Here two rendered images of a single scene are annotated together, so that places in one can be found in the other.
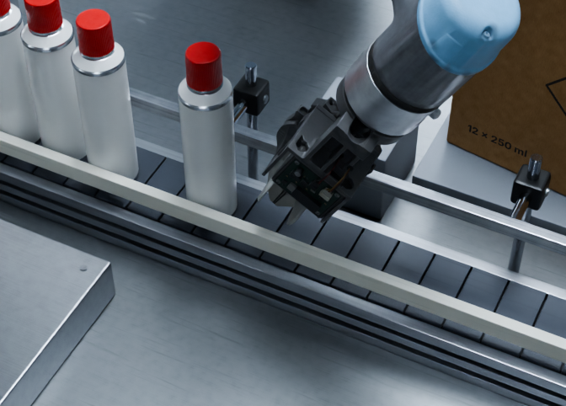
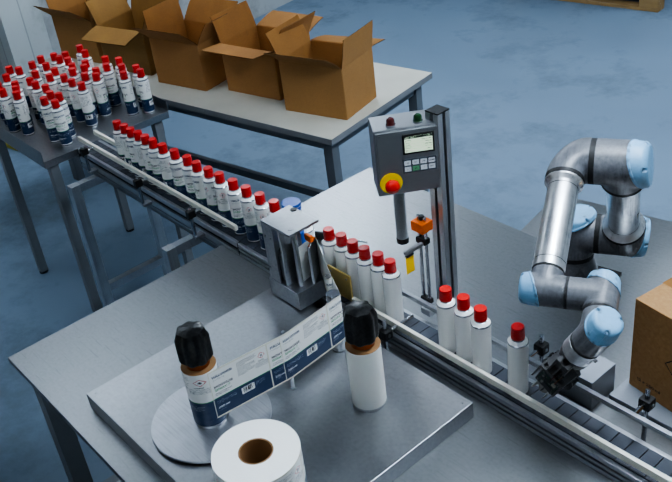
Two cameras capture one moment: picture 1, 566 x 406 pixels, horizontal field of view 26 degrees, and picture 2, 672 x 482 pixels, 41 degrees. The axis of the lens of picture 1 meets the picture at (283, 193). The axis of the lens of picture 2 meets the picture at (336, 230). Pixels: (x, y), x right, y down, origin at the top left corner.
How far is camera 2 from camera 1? 1.09 m
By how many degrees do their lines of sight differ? 25
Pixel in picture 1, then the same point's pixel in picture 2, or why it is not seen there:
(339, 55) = not seen: hidden behind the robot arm
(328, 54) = not seen: hidden behind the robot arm
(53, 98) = (462, 335)
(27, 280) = (440, 402)
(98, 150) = (476, 358)
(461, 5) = (598, 321)
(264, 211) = (538, 395)
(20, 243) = (440, 389)
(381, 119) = (573, 358)
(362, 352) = (567, 458)
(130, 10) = (506, 307)
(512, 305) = (632, 449)
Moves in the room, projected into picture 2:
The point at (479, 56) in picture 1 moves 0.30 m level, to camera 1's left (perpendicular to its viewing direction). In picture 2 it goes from (604, 340) to (466, 318)
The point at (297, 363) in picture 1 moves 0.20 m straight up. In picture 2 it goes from (539, 456) to (540, 393)
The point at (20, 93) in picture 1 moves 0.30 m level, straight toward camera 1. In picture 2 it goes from (450, 332) to (450, 412)
